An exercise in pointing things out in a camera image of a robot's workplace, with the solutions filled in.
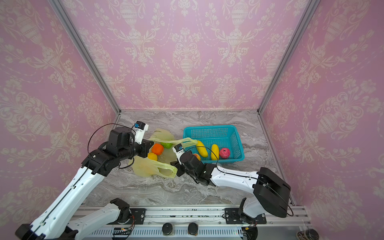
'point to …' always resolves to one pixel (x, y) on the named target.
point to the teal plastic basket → (222, 142)
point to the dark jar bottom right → (309, 234)
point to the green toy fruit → (167, 145)
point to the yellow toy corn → (202, 150)
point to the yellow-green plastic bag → (163, 166)
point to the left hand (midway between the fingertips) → (154, 143)
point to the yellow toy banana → (215, 152)
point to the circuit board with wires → (121, 231)
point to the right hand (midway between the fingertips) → (174, 161)
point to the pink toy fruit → (224, 153)
